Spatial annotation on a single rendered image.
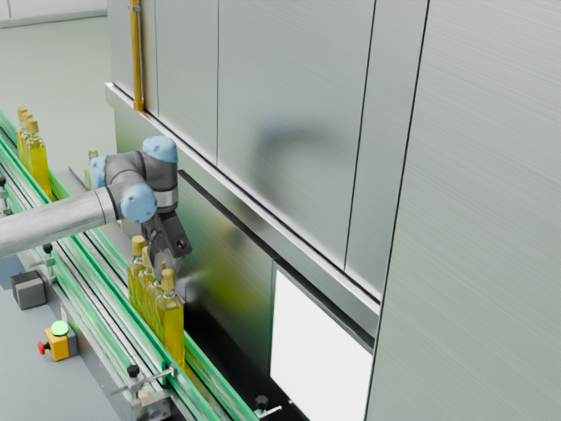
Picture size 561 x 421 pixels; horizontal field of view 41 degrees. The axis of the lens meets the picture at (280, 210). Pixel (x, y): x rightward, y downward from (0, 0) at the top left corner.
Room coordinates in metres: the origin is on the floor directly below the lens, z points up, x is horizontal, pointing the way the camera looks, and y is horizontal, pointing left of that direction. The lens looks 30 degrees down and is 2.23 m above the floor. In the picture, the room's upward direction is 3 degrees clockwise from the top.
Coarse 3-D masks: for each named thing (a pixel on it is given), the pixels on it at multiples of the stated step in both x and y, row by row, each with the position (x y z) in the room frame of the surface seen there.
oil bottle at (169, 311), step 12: (156, 300) 1.49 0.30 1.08; (168, 300) 1.48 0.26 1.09; (180, 300) 1.49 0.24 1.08; (156, 312) 1.49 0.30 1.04; (168, 312) 1.47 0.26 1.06; (180, 312) 1.49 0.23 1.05; (156, 324) 1.50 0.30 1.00; (168, 324) 1.46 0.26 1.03; (180, 324) 1.48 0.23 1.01; (156, 336) 1.50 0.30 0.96; (168, 336) 1.46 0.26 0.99; (180, 336) 1.48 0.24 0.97; (168, 348) 1.46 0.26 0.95; (180, 348) 1.48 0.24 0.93; (180, 360) 1.48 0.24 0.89
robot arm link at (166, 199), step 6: (156, 192) 1.48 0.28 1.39; (162, 192) 1.48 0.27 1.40; (168, 192) 1.48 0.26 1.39; (174, 192) 1.50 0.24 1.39; (156, 198) 1.48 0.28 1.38; (162, 198) 1.48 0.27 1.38; (168, 198) 1.48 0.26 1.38; (174, 198) 1.50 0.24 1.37; (162, 204) 1.48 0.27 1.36; (168, 204) 1.48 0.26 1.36
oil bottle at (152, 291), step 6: (150, 282) 1.55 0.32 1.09; (150, 288) 1.53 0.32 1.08; (156, 288) 1.53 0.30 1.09; (150, 294) 1.53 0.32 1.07; (156, 294) 1.51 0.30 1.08; (150, 300) 1.53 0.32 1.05; (150, 306) 1.53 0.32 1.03; (150, 312) 1.53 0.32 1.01; (150, 318) 1.53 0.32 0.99; (150, 324) 1.53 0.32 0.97
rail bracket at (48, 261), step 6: (42, 246) 1.81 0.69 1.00; (48, 246) 1.80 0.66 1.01; (48, 252) 1.80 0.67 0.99; (48, 258) 1.80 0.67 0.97; (30, 264) 1.78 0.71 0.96; (36, 264) 1.78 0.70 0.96; (42, 264) 1.79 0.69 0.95; (48, 264) 1.80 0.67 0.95; (54, 264) 1.81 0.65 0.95; (48, 270) 1.80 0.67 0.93; (48, 276) 1.80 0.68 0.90; (54, 276) 1.81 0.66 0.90; (48, 282) 1.79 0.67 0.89; (54, 282) 1.80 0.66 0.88
